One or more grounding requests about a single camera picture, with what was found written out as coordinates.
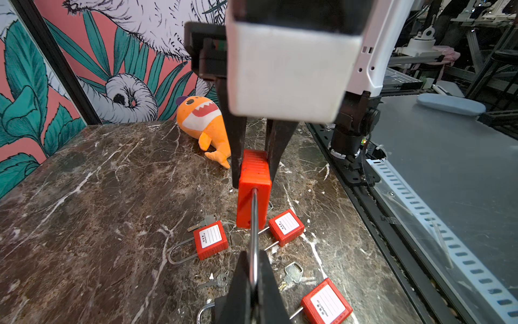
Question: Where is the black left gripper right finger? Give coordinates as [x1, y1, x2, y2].
[256, 251, 291, 324]

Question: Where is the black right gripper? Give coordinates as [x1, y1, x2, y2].
[184, 22, 299, 189]

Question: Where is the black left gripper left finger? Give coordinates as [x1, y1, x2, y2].
[216, 251, 252, 324]

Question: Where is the red padlock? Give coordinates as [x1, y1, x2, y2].
[289, 278, 353, 324]
[235, 148, 272, 290]
[259, 209, 305, 251]
[166, 220, 229, 265]

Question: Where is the silver key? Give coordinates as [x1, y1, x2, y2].
[198, 273, 229, 289]
[279, 262, 304, 292]
[188, 215, 217, 232]

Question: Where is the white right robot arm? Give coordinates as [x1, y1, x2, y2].
[184, 1, 412, 187]

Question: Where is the small black padlock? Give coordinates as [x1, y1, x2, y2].
[196, 295, 227, 324]

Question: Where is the orange shark plush toy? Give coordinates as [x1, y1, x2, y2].
[176, 96, 231, 169]

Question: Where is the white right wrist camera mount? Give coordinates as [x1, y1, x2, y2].
[225, 1, 375, 123]

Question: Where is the white slotted cable duct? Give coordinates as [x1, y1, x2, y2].
[368, 159, 517, 323]

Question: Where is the black corner frame post right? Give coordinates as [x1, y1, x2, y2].
[10, 0, 102, 125]

